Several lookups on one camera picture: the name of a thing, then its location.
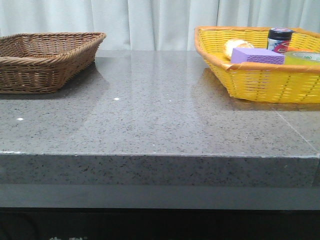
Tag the orange toy fruit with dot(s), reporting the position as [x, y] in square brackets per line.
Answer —
[295, 49]

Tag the white curtain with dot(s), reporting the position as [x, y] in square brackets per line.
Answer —
[161, 25]

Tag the purple foam block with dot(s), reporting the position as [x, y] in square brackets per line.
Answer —
[256, 55]

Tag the brown wicker basket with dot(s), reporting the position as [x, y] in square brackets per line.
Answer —
[41, 63]

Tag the round bread roll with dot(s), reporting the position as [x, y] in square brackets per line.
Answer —
[234, 43]

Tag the yellow clear tape roll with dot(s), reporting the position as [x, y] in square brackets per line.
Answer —
[301, 58]

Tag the black lidded spice jar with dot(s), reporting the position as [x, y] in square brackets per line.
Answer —
[278, 39]

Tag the yellow woven basket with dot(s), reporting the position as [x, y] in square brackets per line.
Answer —
[251, 81]

